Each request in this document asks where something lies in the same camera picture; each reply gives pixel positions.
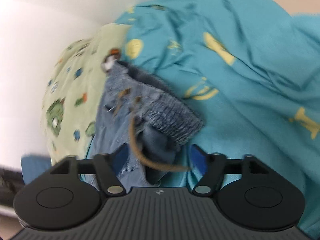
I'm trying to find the light blue denim jeans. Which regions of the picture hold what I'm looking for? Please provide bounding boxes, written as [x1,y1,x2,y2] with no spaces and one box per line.
[88,61,203,190]

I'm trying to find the blue quilted folding mattress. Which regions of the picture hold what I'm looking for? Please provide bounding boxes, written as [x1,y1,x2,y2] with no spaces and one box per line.
[21,154,52,185]

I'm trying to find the green cartoon fleece blanket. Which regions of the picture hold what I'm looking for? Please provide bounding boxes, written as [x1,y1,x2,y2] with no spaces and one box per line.
[41,23,130,164]

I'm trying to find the teal patterned bed sheet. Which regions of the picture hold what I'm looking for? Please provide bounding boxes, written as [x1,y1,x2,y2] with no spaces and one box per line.
[117,0,319,239]

